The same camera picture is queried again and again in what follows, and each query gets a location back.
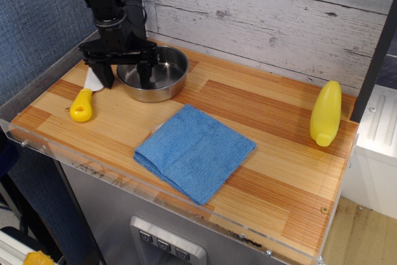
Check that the yellow plastic bottle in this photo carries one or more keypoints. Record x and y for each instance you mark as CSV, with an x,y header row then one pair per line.
x,y
326,114

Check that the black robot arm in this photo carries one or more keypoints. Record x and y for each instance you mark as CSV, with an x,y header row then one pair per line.
x,y
114,11

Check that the stainless steel pot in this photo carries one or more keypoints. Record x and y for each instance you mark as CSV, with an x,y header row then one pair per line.
x,y
166,79

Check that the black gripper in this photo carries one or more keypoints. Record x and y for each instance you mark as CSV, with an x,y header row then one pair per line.
x,y
117,44

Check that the clear acrylic table guard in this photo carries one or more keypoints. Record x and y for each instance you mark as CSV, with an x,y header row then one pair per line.
x,y
280,201

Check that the blue folded cloth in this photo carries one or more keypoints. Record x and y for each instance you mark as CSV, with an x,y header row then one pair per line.
x,y
194,153

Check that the yellow object bottom left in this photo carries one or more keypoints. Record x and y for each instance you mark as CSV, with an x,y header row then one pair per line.
x,y
37,258

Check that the stainless steel cabinet front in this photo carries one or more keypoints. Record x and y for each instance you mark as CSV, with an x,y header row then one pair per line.
x,y
108,210

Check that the yellow handled toy knife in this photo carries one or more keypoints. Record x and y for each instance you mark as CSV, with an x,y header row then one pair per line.
x,y
81,109

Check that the silver button control panel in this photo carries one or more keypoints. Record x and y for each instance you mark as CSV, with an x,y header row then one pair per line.
x,y
155,245

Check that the white appliance with vents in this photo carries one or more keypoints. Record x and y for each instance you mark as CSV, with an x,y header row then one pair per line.
x,y
370,180

